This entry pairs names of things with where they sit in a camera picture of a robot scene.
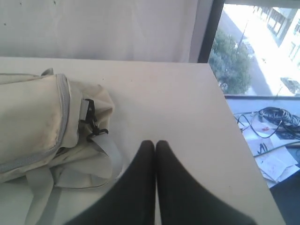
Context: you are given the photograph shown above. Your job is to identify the coiled black cables on floor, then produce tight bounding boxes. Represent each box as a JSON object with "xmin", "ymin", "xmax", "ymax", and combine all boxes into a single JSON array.
[{"xmin": 236, "ymin": 106, "xmax": 300, "ymax": 139}]

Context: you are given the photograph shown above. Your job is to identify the grey shoulder strap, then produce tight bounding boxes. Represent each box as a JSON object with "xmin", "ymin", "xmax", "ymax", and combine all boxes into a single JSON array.
[{"xmin": 23, "ymin": 135, "xmax": 124, "ymax": 225}]

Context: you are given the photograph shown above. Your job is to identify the white canvas zipper bag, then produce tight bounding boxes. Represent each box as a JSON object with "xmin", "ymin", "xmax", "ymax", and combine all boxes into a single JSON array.
[{"xmin": 0, "ymin": 69, "xmax": 122, "ymax": 183}]

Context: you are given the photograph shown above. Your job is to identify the white papers on floor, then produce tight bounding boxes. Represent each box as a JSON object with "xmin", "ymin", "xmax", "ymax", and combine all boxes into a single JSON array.
[{"xmin": 234, "ymin": 114, "xmax": 300, "ymax": 188}]

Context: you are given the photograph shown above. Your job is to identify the dark window frame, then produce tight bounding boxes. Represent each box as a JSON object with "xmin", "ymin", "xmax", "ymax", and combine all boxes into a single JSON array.
[{"xmin": 198, "ymin": 0, "xmax": 300, "ymax": 97}]

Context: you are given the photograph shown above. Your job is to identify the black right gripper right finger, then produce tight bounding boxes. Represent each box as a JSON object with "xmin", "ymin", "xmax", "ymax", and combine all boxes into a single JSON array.
[{"xmin": 156, "ymin": 141, "xmax": 255, "ymax": 225}]

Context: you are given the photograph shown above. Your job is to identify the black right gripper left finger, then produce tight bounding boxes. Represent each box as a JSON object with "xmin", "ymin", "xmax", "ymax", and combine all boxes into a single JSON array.
[{"xmin": 67, "ymin": 140, "xmax": 155, "ymax": 225}]

